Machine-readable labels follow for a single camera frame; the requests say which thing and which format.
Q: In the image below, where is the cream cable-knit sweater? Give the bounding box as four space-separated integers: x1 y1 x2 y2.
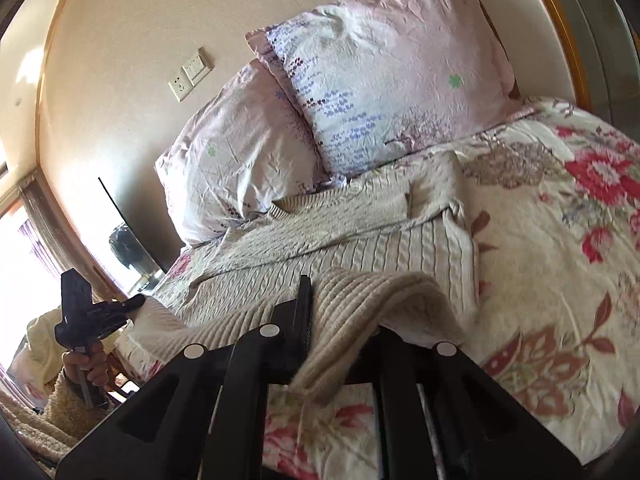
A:
125 151 477 403

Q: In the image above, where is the cream fleece sleeve forearm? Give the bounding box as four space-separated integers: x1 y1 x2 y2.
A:
0 309 116 466

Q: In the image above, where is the person's left hand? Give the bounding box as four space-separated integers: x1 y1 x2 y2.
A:
62 340 108 388

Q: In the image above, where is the brown window curtain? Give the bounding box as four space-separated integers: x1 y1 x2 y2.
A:
17 168 125 300

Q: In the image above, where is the dark glass bedside tabletop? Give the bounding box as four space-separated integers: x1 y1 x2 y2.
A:
98 178 165 296

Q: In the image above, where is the lower pink print pillow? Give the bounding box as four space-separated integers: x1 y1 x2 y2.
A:
155 60 326 246

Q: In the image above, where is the floral quilt bedspread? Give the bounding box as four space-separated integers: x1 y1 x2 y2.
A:
127 95 640 480

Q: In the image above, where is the upper lavender print pillow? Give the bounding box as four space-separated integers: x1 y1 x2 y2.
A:
246 0 529 177

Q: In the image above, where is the white wall power socket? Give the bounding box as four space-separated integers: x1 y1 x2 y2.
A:
168 72 193 102

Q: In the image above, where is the beige wall switch plate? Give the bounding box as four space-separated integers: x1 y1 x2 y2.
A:
182 48 212 87

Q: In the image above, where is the wooden headboard frame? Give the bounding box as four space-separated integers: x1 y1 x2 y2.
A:
480 0 591 110

